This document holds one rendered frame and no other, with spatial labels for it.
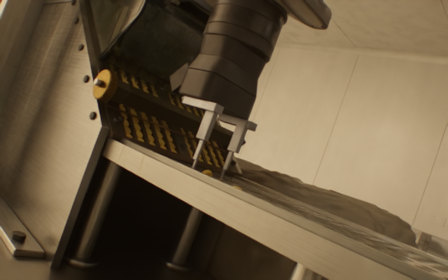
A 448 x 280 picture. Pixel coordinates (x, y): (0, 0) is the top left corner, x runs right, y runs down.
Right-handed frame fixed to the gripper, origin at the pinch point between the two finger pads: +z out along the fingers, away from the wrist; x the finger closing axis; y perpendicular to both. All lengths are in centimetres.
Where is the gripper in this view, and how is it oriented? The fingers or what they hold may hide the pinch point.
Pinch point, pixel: (207, 173)
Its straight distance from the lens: 38.1
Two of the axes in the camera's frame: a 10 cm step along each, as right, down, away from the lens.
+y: -6.9, -2.4, 6.9
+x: -6.4, -2.6, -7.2
